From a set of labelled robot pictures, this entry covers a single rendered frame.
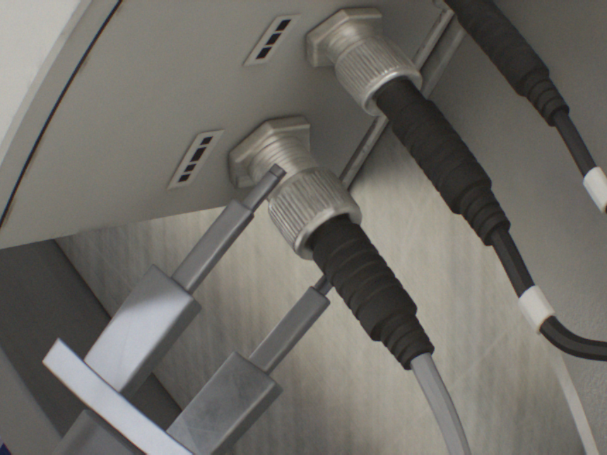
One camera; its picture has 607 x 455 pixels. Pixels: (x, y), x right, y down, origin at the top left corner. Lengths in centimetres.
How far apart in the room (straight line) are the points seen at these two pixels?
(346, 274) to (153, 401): 11
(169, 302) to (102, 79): 5
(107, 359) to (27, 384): 10
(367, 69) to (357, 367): 9
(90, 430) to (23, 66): 8
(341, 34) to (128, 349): 8
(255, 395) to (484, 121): 7
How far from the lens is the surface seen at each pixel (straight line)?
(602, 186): 78
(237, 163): 85
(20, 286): 95
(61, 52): 78
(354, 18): 83
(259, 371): 87
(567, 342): 79
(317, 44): 83
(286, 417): 91
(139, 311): 82
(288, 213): 84
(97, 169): 83
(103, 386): 81
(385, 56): 82
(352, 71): 82
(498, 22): 80
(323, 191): 84
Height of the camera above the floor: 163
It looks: 8 degrees down
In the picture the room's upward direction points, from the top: 3 degrees counter-clockwise
